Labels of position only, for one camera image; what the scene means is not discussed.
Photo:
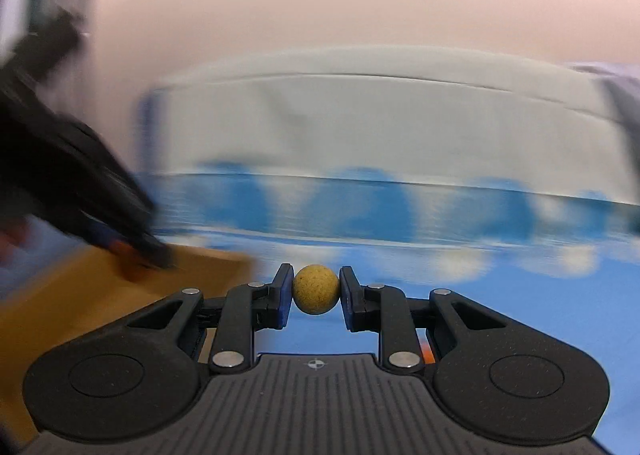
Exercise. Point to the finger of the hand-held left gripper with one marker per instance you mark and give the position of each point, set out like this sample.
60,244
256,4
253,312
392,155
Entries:
130,237

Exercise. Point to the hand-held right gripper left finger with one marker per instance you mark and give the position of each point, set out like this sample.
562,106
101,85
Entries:
284,297

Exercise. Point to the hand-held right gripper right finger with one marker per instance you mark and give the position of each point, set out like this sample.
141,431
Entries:
348,300

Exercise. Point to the yellow-green round fruit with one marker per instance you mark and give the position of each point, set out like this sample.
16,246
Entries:
315,290

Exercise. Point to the brown cardboard box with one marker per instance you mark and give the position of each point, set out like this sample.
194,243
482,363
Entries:
60,300

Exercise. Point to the blue sofa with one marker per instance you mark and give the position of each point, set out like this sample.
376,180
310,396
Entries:
50,240

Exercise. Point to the blue fan-print bed sheet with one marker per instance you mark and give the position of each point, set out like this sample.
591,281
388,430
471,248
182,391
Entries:
350,110

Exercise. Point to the grey cloth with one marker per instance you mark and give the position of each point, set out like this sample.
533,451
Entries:
615,80

